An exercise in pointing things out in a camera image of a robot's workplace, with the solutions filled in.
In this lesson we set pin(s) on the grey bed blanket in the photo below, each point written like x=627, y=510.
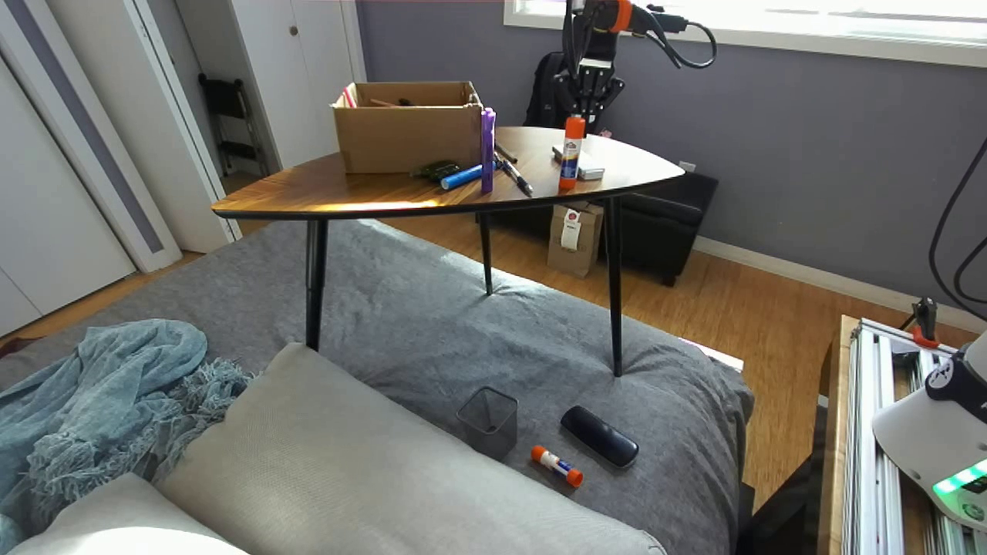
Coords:
x=426, y=329

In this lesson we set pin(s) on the aluminium frame stand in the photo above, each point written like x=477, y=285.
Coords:
x=904, y=457

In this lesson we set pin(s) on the cardboard box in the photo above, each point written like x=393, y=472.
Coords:
x=404, y=123

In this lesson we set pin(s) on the wooden side table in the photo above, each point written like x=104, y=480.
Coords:
x=321, y=189

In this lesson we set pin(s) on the purple marker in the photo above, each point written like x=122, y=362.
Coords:
x=488, y=144

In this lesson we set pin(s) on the black case on bed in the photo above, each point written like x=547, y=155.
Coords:
x=599, y=435

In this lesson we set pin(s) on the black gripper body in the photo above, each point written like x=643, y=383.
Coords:
x=598, y=83

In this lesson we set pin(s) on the dark glass cup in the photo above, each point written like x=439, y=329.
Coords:
x=488, y=420

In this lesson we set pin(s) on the brown paper bag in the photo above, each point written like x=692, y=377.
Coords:
x=576, y=239

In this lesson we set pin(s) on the blue marker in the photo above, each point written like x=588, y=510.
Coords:
x=460, y=177

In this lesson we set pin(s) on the small glue stick on bed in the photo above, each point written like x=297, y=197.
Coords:
x=550, y=461

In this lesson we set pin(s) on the upright glue stick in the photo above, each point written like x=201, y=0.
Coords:
x=568, y=159

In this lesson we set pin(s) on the teal throw blanket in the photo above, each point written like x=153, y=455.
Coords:
x=125, y=399

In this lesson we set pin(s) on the light grey pillow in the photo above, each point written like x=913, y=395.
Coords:
x=125, y=517

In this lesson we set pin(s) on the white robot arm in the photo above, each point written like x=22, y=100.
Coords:
x=591, y=49

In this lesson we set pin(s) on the white remote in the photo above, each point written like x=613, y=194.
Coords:
x=591, y=173

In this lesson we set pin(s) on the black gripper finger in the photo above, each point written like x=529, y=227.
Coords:
x=603, y=120
x=588, y=116

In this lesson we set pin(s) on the black ottoman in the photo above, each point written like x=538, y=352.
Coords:
x=659, y=224

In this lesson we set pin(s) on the black pen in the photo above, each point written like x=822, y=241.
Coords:
x=513, y=173

